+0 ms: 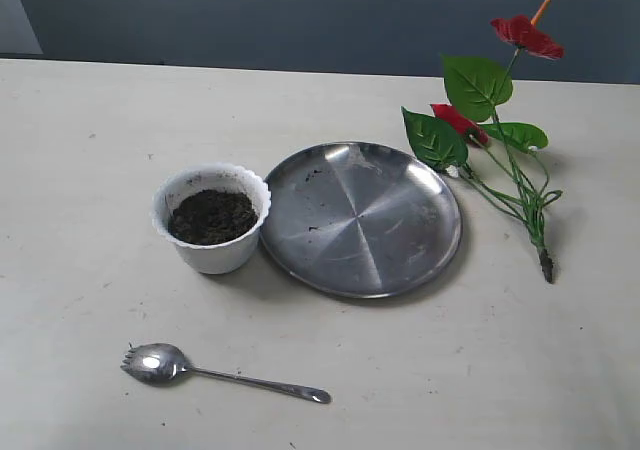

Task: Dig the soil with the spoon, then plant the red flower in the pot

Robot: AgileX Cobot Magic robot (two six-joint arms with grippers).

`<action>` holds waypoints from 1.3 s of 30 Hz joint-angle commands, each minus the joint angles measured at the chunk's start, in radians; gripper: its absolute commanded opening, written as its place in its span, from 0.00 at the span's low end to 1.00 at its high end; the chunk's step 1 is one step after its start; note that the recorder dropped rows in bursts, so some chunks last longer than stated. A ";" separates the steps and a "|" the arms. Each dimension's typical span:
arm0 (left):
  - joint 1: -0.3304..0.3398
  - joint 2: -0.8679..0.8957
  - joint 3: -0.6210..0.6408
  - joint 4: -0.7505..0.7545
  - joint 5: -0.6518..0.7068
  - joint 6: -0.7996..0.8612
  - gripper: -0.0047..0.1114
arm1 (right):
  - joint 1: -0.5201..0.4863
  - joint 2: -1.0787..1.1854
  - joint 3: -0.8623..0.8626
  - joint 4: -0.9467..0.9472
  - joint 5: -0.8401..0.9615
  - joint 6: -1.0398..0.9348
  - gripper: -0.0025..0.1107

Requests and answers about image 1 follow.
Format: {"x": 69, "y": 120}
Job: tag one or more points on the round stainless steel plate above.
{"x": 360, "y": 220}

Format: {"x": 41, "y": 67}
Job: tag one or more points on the dark soil in pot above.
{"x": 212, "y": 217}

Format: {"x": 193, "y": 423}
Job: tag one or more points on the stainless steel spork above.
{"x": 165, "y": 364}

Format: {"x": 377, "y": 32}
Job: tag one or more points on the white scalloped flower pot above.
{"x": 222, "y": 258}

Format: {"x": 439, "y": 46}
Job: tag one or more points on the artificial red anthurium plant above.
{"x": 475, "y": 88}

